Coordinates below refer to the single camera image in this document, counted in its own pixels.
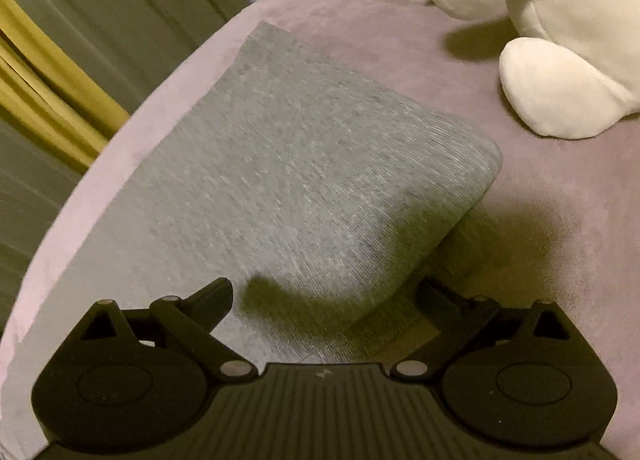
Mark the yellow curtain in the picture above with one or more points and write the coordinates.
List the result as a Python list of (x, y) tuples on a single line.
[(55, 90)]

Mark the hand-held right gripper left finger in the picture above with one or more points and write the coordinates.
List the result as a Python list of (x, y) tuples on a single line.
[(215, 295)]

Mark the grey sweatpants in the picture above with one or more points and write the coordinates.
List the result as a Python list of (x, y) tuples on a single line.
[(300, 165)]

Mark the white plush toy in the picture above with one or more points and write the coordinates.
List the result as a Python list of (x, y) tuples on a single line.
[(560, 15)]

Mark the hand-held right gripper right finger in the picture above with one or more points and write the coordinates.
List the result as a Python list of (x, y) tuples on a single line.
[(436, 296)]

